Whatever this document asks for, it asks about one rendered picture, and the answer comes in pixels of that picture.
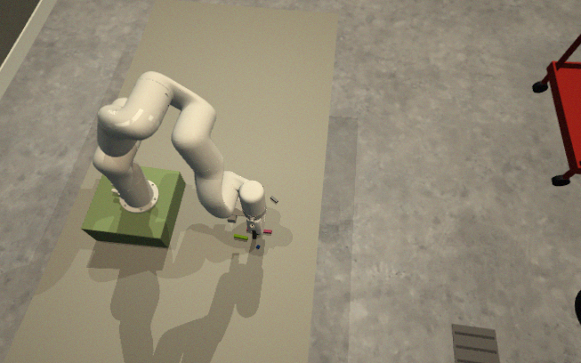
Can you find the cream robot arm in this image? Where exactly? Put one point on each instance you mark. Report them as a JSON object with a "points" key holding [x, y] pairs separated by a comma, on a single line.
{"points": [[140, 118]]}

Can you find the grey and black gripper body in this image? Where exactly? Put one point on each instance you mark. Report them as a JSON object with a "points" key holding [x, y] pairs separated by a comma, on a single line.
{"points": [[257, 225]]}

